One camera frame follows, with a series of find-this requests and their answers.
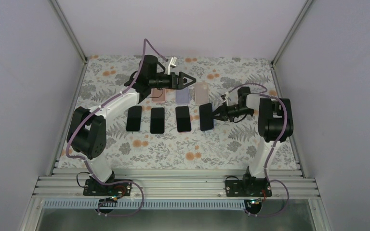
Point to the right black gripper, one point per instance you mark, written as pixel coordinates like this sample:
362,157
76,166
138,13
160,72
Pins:
221,109

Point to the grey slotted cable duct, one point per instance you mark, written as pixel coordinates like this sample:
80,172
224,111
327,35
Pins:
132,204

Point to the beige phone case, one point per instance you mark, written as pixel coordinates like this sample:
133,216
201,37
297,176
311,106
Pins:
201,90

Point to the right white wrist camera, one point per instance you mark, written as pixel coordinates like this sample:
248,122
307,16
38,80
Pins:
225,97

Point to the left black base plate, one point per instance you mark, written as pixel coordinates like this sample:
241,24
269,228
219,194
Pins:
94,188

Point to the black phone from pink case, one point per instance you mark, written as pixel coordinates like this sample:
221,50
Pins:
157,120

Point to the lilac phone case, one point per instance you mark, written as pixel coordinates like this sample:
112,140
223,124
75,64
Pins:
182,96

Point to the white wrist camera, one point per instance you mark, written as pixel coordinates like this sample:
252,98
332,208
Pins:
225,97
171,64

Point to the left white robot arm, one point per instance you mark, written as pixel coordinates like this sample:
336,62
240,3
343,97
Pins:
87,131

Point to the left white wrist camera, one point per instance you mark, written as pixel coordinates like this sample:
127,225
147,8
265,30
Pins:
171,64

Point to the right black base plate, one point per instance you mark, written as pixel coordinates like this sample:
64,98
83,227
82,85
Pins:
236,188

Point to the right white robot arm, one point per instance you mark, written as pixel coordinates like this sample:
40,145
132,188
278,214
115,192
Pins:
275,124

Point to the aluminium rail frame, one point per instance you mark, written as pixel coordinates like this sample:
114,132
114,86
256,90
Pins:
175,184

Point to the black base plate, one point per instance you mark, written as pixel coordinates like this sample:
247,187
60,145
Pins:
94,188
236,188

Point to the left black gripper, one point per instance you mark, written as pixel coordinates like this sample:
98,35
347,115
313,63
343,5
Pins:
179,84

